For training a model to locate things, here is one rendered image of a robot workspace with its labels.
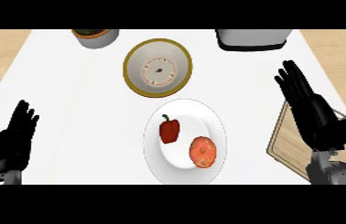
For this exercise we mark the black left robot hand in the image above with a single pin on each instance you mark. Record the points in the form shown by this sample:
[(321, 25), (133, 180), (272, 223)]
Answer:
[(17, 136)]

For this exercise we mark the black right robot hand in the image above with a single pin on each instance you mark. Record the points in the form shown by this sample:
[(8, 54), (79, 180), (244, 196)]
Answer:
[(311, 108)]

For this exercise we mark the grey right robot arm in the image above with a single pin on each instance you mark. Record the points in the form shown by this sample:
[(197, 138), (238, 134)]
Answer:
[(327, 168)]

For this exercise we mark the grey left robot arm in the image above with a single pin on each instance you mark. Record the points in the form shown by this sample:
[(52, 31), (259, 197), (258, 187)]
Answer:
[(9, 175)]

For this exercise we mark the white plate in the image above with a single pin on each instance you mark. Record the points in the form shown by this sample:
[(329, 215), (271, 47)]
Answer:
[(185, 141)]

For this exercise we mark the red bell pepper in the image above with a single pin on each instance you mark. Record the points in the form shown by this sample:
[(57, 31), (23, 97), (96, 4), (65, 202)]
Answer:
[(169, 130)]

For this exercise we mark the gold-rimmed white bowl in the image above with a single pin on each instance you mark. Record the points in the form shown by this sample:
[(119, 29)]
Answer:
[(157, 67)]

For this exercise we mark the wooden cutting board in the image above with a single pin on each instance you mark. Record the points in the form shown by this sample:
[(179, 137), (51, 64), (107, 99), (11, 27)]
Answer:
[(289, 144)]

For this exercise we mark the white toaster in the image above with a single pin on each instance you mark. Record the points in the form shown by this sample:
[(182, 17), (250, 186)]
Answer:
[(252, 38)]

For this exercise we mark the orange round fruit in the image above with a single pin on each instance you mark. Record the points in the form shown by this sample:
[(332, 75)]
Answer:
[(203, 152)]

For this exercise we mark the grey potted plant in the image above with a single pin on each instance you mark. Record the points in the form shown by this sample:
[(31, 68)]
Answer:
[(95, 37)]

